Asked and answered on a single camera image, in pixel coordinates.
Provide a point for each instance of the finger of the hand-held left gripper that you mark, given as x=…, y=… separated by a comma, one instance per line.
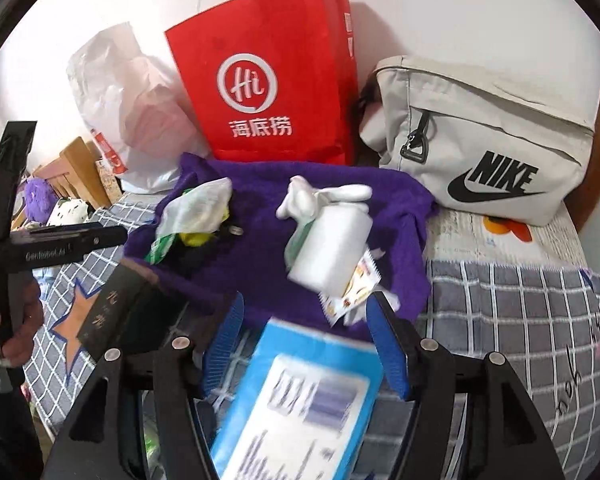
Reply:
x=102, y=240

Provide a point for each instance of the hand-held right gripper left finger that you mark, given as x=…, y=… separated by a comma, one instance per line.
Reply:
x=222, y=350

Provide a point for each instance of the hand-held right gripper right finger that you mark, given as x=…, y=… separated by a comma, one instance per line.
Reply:
x=387, y=345

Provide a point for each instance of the blue package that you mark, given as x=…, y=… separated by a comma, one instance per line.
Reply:
x=290, y=350

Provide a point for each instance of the yellow packet black print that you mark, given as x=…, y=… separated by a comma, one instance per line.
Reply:
x=195, y=239

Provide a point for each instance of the person's left hand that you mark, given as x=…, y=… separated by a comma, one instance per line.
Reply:
x=22, y=340

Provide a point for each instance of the purple fluffy toy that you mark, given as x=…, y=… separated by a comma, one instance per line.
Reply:
x=39, y=200

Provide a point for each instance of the white dotted plush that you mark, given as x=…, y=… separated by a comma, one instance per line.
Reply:
x=67, y=212

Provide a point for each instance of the white orange snack sachet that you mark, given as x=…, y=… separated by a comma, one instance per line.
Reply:
x=355, y=295

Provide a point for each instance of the brown patterned box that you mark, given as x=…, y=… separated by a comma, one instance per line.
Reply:
x=107, y=175

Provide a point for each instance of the dark box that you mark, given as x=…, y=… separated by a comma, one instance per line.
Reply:
x=110, y=305

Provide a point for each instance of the purple knitted cloth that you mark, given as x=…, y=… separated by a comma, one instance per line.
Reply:
x=260, y=260

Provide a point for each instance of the clear plastic bag green print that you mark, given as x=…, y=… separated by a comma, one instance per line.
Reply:
x=195, y=205

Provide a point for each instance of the white plastic bottle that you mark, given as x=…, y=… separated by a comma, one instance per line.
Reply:
x=330, y=250

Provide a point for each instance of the grey plaid bed sheet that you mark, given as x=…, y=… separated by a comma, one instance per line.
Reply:
x=505, y=310

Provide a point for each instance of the white plastic bag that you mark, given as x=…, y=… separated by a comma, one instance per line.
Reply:
x=110, y=85

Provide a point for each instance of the beige sling bag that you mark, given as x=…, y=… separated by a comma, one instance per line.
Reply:
x=480, y=125

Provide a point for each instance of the red paper bag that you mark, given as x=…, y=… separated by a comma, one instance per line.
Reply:
x=290, y=60

